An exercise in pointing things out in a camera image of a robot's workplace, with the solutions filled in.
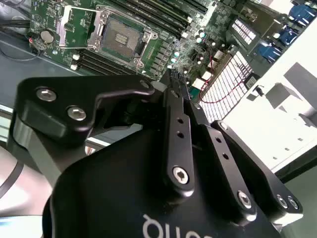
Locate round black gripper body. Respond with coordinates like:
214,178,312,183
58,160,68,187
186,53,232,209
42,125,283,238

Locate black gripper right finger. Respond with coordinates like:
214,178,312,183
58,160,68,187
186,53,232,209
182,80,304,227

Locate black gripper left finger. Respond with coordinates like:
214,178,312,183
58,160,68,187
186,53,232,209
8,70,197,199

